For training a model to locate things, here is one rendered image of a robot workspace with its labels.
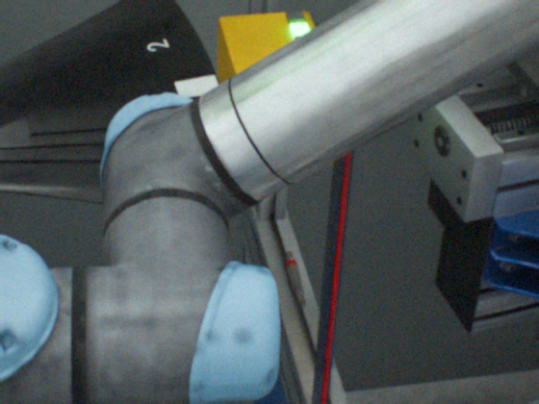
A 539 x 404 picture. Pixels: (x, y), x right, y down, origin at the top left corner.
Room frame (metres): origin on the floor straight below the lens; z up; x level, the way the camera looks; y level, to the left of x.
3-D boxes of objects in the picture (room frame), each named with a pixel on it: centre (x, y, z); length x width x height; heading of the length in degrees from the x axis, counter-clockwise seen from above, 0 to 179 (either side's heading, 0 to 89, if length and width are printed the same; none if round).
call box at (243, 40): (1.07, -0.03, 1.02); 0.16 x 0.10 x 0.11; 11
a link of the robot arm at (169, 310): (0.50, 0.04, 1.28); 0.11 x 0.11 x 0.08; 6
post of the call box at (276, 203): (1.07, -0.03, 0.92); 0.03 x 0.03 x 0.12; 11
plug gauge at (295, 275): (0.96, -0.06, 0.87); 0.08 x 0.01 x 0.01; 10
